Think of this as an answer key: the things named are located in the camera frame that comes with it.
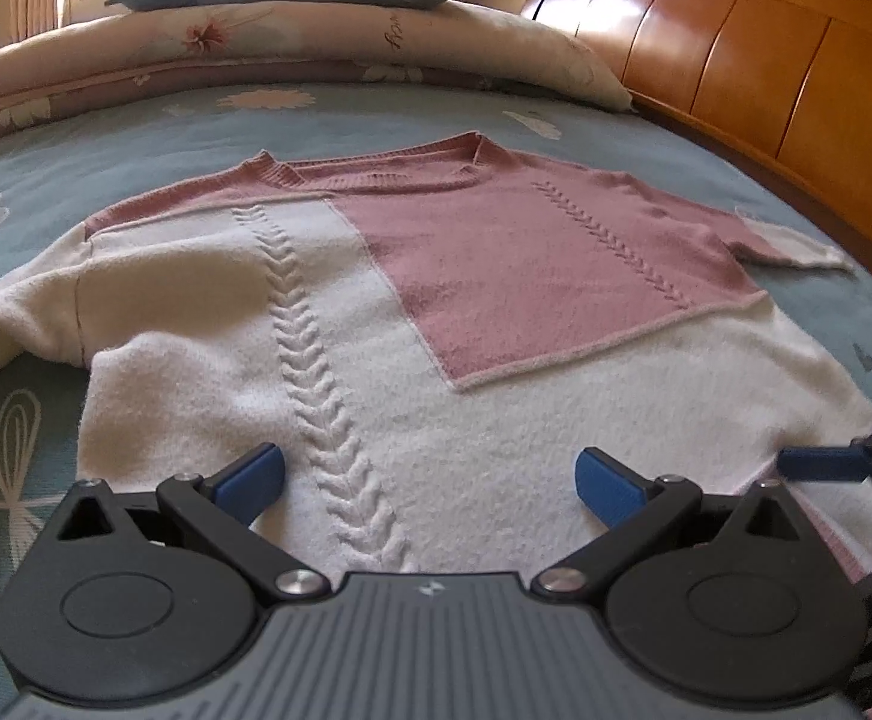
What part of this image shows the folded beige floral quilt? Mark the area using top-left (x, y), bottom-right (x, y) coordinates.
top-left (0, 0), bottom-right (636, 158)

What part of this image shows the pink and white knit sweater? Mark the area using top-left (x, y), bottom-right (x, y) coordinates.
top-left (0, 131), bottom-right (872, 593)

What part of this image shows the bed with blue floral sheet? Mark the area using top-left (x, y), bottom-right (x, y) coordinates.
top-left (0, 79), bottom-right (872, 691)

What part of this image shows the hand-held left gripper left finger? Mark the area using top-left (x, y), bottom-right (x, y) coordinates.
top-left (53, 442), bottom-right (330, 601)

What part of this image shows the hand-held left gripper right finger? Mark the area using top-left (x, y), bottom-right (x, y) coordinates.
top-left (532, 448), bottom-right (812, 601)

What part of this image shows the wooden headboard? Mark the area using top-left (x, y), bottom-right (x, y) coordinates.
top-left (518, 0), bottom-right (872, 316)

